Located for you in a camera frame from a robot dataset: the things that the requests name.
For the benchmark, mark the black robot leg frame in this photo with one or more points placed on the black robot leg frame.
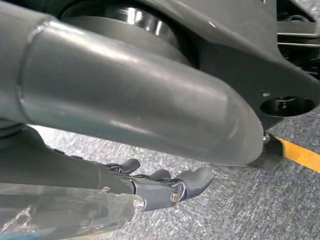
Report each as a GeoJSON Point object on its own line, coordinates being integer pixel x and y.
{"type": "Point", "coordinates": [250, 66]}

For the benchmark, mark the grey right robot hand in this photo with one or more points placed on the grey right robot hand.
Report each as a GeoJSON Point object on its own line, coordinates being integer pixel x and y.
{"type": "Point", "coordinates": [124, 99]}

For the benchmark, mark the yellow floor tape square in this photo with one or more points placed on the yellow floor tape square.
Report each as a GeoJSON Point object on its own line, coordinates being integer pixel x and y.
{"type": "Point", "coordinates": [302, 155]}

